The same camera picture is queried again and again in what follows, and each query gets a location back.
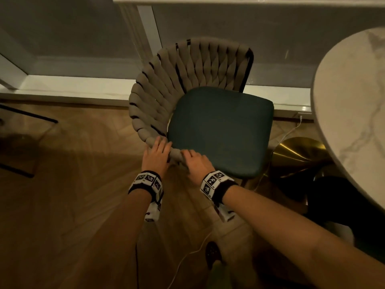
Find person's right hand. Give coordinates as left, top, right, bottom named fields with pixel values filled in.
left=181, top=149, right=216, bottom=187

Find person's left hand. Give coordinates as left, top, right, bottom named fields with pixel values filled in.
left=141, top=136, right=173, bottom=178

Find beige woven chair green seat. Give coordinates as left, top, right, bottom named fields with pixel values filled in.
left=128, top=37, right=275, bottom=180

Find person's right forearm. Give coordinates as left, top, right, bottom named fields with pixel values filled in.
left=222, top=185, right=385, bottom=289

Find person's left forearm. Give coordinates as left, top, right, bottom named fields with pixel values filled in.
left=59, top=189, right=153, bottom=289

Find person's green trousers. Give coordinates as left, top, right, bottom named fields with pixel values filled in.
left=205, top=261, right=236, bottom=289

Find round marble table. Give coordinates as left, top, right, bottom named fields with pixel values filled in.
left=310, top=26, right=385, bottom=212

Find right marker wristband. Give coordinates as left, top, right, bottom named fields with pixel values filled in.
left=199, top=170, right=239, bottom=207

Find marker wristband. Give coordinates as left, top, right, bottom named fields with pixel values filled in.
left=128, top=170, right=165, bottom=204
left=199, top=170, right=239, bottom=207

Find left marker wristband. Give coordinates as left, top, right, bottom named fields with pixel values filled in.
left=128, top=170, right=165, bottom=204

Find dark patterned shoe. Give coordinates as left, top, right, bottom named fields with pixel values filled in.
left=205, top=241, right=223, bottom=269

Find gold table base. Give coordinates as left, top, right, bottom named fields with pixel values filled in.
left=268, top=136, right=333, bottom=180

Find white window ledge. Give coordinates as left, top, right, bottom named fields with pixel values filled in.
left=0, top=74, right=313, bottom=120

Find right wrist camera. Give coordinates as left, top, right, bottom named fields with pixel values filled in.
left=214, top=204, right=236, bottom=223

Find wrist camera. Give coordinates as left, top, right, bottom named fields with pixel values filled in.
left=144, top=198, right=163, bottom=223
left=214, top=204, right=236, bottom=223

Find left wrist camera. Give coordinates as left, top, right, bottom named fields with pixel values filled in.
left=144, top=198, right=163, bottom=223

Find black metal frame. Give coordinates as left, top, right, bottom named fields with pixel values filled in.
left=0, top=103, right=59, bottom=180

